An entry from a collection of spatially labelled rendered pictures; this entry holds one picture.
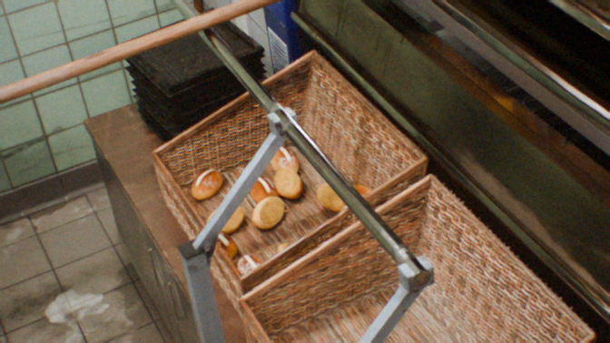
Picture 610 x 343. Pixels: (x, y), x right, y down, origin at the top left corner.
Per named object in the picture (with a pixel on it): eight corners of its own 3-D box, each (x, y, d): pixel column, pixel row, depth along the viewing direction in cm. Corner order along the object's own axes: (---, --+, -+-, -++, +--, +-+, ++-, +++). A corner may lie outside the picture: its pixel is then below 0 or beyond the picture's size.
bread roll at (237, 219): (250, 224, 265) (245, 225, 270) (241, 199, 264) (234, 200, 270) (214, 241, 262) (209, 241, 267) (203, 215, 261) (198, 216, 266)
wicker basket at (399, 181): (327, 133, 296) (316, 44, 279) (439, 251, 254) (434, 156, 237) (159, 199, 281) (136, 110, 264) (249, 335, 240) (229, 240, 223)
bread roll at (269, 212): (292, 210, 267) (280, 215, 271) (275, 188, 266) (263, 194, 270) (269, 233, 261) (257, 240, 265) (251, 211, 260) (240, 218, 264)
